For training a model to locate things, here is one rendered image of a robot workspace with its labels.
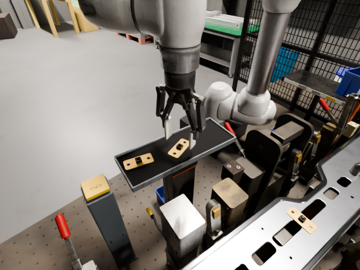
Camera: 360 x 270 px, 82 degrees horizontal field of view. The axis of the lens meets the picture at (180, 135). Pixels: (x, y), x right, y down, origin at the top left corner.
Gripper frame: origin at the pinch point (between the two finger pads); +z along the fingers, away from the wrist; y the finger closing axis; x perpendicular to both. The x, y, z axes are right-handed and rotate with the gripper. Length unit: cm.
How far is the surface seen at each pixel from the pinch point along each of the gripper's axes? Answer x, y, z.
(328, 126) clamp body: 56, 42, 16
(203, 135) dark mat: 9.5, 3.4, 5.4
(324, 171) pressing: 32, 44, 21
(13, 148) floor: 6, -223, 121
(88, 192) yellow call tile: -25.9, -11.2, 5.3
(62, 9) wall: 446, -744, 86
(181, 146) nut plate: -0.2, 0.8, 4.2
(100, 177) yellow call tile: -21.1, -12.2, 5.3
